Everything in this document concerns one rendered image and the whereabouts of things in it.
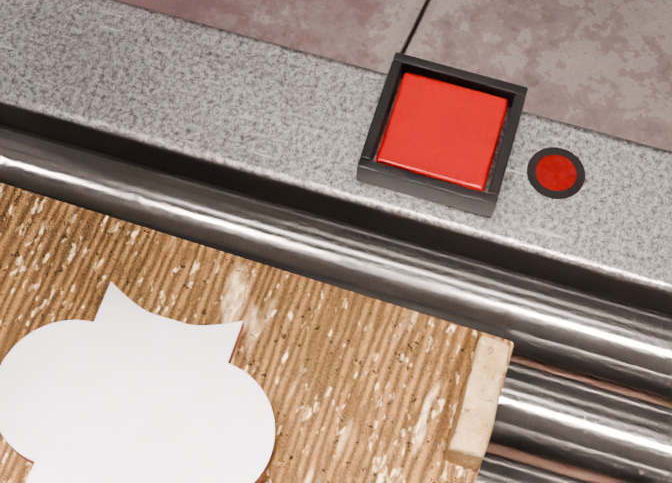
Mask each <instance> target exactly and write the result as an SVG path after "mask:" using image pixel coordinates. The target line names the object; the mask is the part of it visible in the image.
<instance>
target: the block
mask: <svg viewBox="0 0 672 483"><path fill-rule="evenodd" d="M508 352H509V346H508V345H507V344H504V343H502V342H500V341H498V340H495V339H493V338H490V337H487V336H482V337H480V339H479V340H478V343H477V345H476V348H475V352H474V355H473V359H472V362H471V365H470V368H469V371H468V374H467V377H466V380H465V384H464V387H463V390H462V393H461V396H460V400H459V403H458V406H457V409H456V412H455V416H454V420H453V423H452V427H451V431H450V434H449V438H448V442H447V445H446V449H445V452H444V458H445V460H446V461H448V462H450V463H452V464H455V465H457V466H460V467H463V468H467V469H470V470H474V469H476V468H477V467H478V466H479V465H480V463H481V461H482V459H483V456H484V455H485V452H486V449H487V446H488V443H489V440H490V437H491V434H492V430H493V425H494V421H495V416H496V411H497V406H498V401H499V395H500V390H501V386H502V381H503V377H504V372H505V368H506V362H507V357H508Z"/></svg>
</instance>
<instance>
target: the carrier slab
mask: <svg viewBox="0 0 672 483"><path fill-rule="evenodd" d="M110 282H112V283H113V284H114V285H115V286H116V287H117V288H118V289H119V290H120V291H121V292H122V293H123V294H124V295H126V296H127V297H128V298H129V299H130V300H131V301H133V302H134V303H135V304H136V305H138V306H139V307H141V308H142V309H144V310H146V311H148V312H150V313H152V314H156V315H159V316H162V317H166V318H169V319H172V320H175V321H179V322H182V323H185V324H190V325H218V324H227V323H233V322H239V321H243V323H244V328H243V331H242V334H241V336H240V339H239V342H238V345H237V347H236V350H235V353H234V356H233V358H232V361H231V365H234V366H236V367H238V368H239V369H241V370H243V371H244V372H245V373H247V374H248V375H249V376H250V377H252V378H253V379H254V380H255V381H256V382H257V384H258V385H259V386H260V387H261V389H262V390H263V391H264V393H265V395H266V396H267V398H268V400H269V403H270V405H271V408H272V411H273V415H274V421H275V447H274V452H273V456H272V459H271V462H270V464H269V467H268V469H267V471H266V473H265V474H264V476H263V477H262V479H261V480H260V482H259V483H476V481H477V477H478V473H479V470H480V466H481V463H482V461H481V463H480V465H479V466H478V467H477V468H476V469H474V470H470V469H467V468H463V467H460V466H457V465H455V464H452V463H450V462H448V461H446V460H445V458H444V452H445V449H446V445H447V442H448V438H449V434H450V431H451V427H452V423H453V420H454V416H455V412H456V409H457V406H458V403H459V400H460V396H461V393H462V390H463V387H464V384H465V380H466V377H467V374H468V371H469V368H470V365H471V362H472V359H473V355H474V352H475V348H476V345H477V343H478V340H479V339H480V337H482V336H487V337H490V338H493V339H495V340H498V341H500V342H502V343H504V344H507V345H508V346H509V352H508V357H507V362H506V368H505V372H504V377H503V381H502V386H501V390H500V395H501V391H502V387H503V384H504V380H505V377H506V373H507V369H508V366H509V362H510V359H511V355H512V351H513V348H514V344H513V342H511V341H509V340H506V339H503V338H499V337H496V336H493V335H490V334H486V333H483V332H480V331H477V330H474V329H470V328H467V327H464V326H461V325H457V324H454V323H451V322H448V321H445V320H441V319H438V318H435V317H432V316H429V315H425V314H422V313H419V312H416V311H412V310H409V309H406V308H403V307H400V306H396V305H393V304H390V303H387V302H383V301H380V300H377V299H374V298H371V297H367V296H364V295H361V294H358V293H354V292H351V291H348V290H345V289H342V288H338V287H335V286H332V285H329V284H325V283H322V282H319V281H316V280H313V279H309V278H306V277H303V276H300V275H297V274H293V273H290V272H287V271H284V270H280V269H277V268H274V267H271V266H268V265H264V264H261V263H258V262H255V261H251V260H248V259H245V258H242V257H239V256H235V255H232V254H229V253H226V252H222V251H219V250H216V249H213V248H210V247H206V246H203V245H200V244H197V243H193V242H190V241H187V240H184V239H181V238H177V237H174V236H171V235H168V234H164V233H161V232H158V231H155V230H152V229H148V228H145V227H142V226H139V225H136V224H132V223H129V222H126V221H123V220H119V219H116V218H113V217H110V216H107V215H103V214H100V213H97V212H94V211H90V210H87V209H84V208H81V207H78V206H74V205H71V204H68V203H65V202H61V201H58V200H55V199H52V198H49V197H45V196H42V195H39V194H36V193H32V192H29V191H26V190H23V189H20V188H16V187H13V186H10V185H7V184H4V183H0V365H1V363H2V361H3V360H4V358H5V357H6V355H7V354H8V353H9V351H10V350H11V349H12V348H13V347H14V346H15V345H16V344H17V343H18V342H19V341H20V340H21V339H23V338H24V337H25V336H27V335H28V334H30V333H31V332H33V331H35V330H36V329H38V328H41V327H43V326H45V325H48V324H51V323H55V322H59V321H66V320H85V321H91V322H94V320H95V318H96V315H97V313H98V311H99V308H100V306H101V303H102V301H103V299H104V296H105V294H106V292H107V289H108V287H109V284H110ZM500 395H499V398H500ZM33 465H34V464H31V463H30V462H28V461H26V460H25V459H23V458H22V457H21V456H19V455H18V454H17V453H16V452H15V451H14V450H13V449H12V448H11V446H10V445H9V444H8V443H7V441H6V440H5V439H4V437H3V436H2V434H1V432H0V483H26V482H27V479H28V477H29V475H30V472H31V470H32V467H33Z"/></svg>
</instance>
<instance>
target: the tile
mask: <svg viewBox="0 0 672 483"><path fill-rule="evenodd" d="M243 328H244V323H243V321H239V322H233V323H227V324H218V325H190V324H185V323H182V322H179V321H175V320H172V319H169V318H166V317H162V316H159V315H156V314H152V313H150V312H148V311H146V310H144V309H142V308H141V307H139V306H138V305H136V304H135V303H134V302H133V301H131V300H130V299H129V298H128V297H127V296H126V295H124V294H123V293H122V292H121V291H120V290H119V289H118V288H117V287H116V286H115V285H114V284H113V283H112V282H110V284H109V287H108V289H107V292H106V294H105V296H104V299H103V301H102V303H101V306H100V308H99V311H98V313H97V315H96V318H95V320H94V322H91V321H85V320H66V321H59V322H55V323H51V324H48V325H45V326H43V327H41V328H38V329H36V330H35V331H33V332H31V333H30V334H28V335H27V336H25V337H24V338H23V339H21V340H20V341H19V342H18V343H17V344H16V345H15V346H14V347H13V348H12V349H11V350H10V351H9V353H8V354H7V355H6V357H5V358H4V360H3V361H2V363H1V365H0V432H1V434H2V436H3V437H4V439H5V440H6V441H7V443H8V444H9V445H10V446H11V448H12V449H13V450H14V451H15V452H16V453H17V454H18V455H19V456H21V457H22V458H23V459H25V460H26V461H28V462H30V463H31V464H34V465H33V467H32V470H31V472H30V475H29V477H28V479H27V482H26V483H259V482H260V480H261V479H262V477H263V476H264V474H265V473H266V471H267V469H268V467H269V464H270V462H271V459H272V456H273V452H274V447H275V421H274V415H273V411H272V408H271V405H270V403H269V400H268V398H267V396H266V395H265V393H264V391H263V390H262V389H261V387H260V386H259V385H258V384H257V382H256V381H255V380H254V379H253V378H252V377H250V376H249V375H248V374H247V373H245V372H244V371H243V370H241V369H239V368H238V367H236V366H234V365H231V361H232V358H233V356H234V353H235V350H236V347H237V345H238V342H239V339H240V336H241V334H242V331H243Z"/></svg>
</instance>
